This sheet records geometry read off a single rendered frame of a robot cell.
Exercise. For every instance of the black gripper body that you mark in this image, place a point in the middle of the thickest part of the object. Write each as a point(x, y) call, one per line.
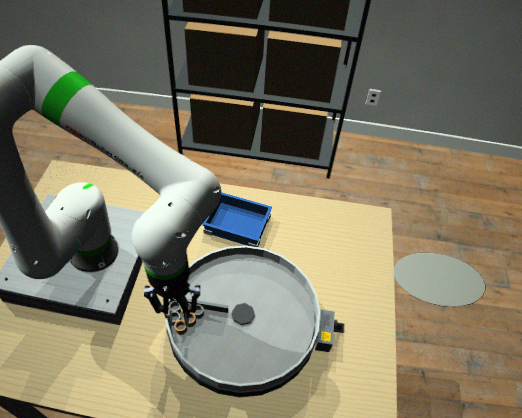
point(173, 294)

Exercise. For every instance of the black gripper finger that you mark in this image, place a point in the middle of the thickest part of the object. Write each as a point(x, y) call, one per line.
point(185, 306)
point(155, 302)

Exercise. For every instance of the blue open tray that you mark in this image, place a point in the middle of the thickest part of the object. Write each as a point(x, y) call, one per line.
point(238, 220)

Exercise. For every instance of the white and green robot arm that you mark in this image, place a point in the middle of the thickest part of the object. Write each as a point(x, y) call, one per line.
point(33, 78)

